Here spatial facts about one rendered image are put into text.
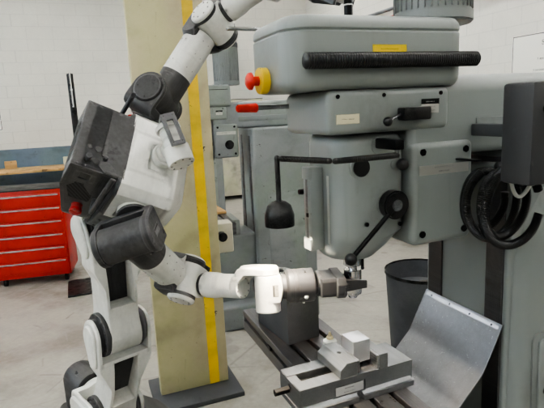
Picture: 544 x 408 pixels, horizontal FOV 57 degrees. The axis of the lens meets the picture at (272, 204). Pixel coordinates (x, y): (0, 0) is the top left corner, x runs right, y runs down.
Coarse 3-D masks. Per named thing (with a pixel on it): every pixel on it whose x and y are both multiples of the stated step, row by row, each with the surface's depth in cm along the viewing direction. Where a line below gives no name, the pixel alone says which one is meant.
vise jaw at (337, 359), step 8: (328, 344) 140; (336, 344) 140; (320, 352) 139; (328, 352) 137; (336, 352) 135; (344, 352) 135; (320, 360) 139; (328, 360) 135; (336, 360) 133; (344, 360) 131; (352, 360) 131; (336, 368) 131; (344, 368) 129; (352, 368) 130; (344, 376) 130
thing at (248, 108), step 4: (240, 104) 126; (244, 104) 126; (248, 104) 126; (252, 104) 126; (256, 104) 127; (272, 104) 129; (276, 104) 129; (280, 104) 130; (284, 104) 130; (288, 104) 130; (236, 108) 126; (240, 108) 125; (244, 108) 126; (248, 108) 126; (252, 108) 126; (256, 108) 127; (260, 108) 128; (264, 108) 128; (268, 108) 129; (272, 108) 129; (276, 108) 129; (280, 108) 130; (240, 112) 126; (244, 112) 126; (248, 112) 127; (252, 112) 127; (256, 112) 127
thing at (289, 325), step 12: (288, 312) 162; (300, 312) 165; (312, 312) 167; (264, 324) 179; (276, 324) 170; (288, 324) 163; (300, 324) 165; (312, 324) 168; (288, 336) 164; (300, 336) 166; (312, 336) 168
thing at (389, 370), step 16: (384, 352) 134; (400, 352) 142; (288, 368) 136; (304, 368) 136; (320, 368) 136; (368, 368) 134; (384, 368) 135; (400, 368) 137; (288, 384) 131; (304, 384) 128; (320, 384) 128; (336, 384) 129; (352, 384) 131; (368, 384) 133; (384, 384) 135; (400, 384) 136; (288, 400) 132; (304, 400) 126; (320, 400) 128; (336, 400) 129; (352, 400) 130
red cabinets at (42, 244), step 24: (0, 192) 505; (24, 192) 511; (48, 192) 516; (0, 216) 509; (24, 216) 514; (48, 216) 519; (72, 216) 572; (0, 240) 513; (24, 240) 518; (48, 240) 523; (72, 240) 557; (0, 264) 517; (24, 264) 521; (48, 264) 527; (72, 264) 544
